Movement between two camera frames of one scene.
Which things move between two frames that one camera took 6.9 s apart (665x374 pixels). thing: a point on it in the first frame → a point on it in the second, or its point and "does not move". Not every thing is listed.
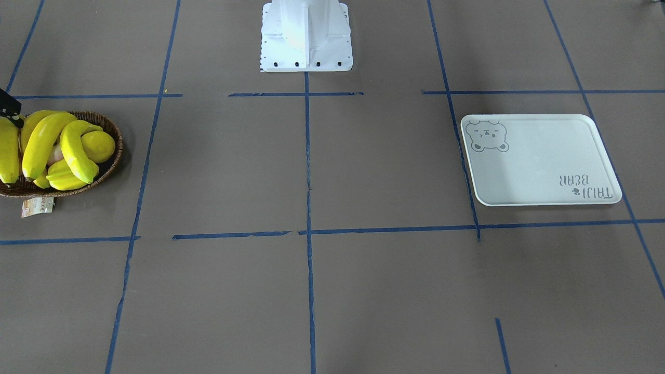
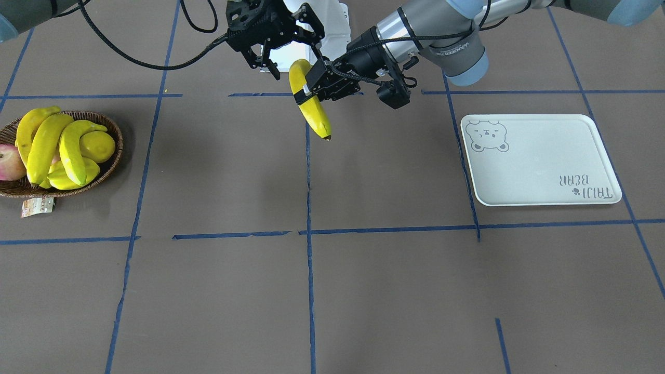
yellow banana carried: x=10 y=147 → x=313 y=109
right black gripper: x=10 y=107 → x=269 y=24
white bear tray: x=518 y=160 does not move
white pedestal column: x=306 y=36 does not move
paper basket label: x=37 y=205 does not move
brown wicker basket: x=26 y=188 does not move
